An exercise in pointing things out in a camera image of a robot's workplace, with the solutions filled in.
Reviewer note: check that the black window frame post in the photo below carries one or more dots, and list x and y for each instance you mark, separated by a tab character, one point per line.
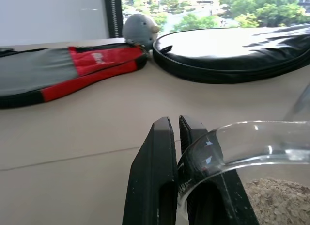
112	14

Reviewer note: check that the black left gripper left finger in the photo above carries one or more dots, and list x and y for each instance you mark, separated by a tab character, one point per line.
152	176

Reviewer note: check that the red grey black bag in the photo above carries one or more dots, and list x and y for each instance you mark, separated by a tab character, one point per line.
60	67

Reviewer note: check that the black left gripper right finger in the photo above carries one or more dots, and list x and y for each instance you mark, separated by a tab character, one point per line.
193	133

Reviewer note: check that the grey plush bird toy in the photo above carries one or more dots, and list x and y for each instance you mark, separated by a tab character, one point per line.
139	28

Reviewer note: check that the round black zippered bag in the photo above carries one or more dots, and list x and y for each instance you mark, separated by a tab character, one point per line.
230	55

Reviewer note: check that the clear glass bowl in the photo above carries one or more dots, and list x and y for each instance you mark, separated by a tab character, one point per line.
242	142

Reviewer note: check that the oatmeal flakes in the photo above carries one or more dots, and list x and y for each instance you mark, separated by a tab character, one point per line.
278	200

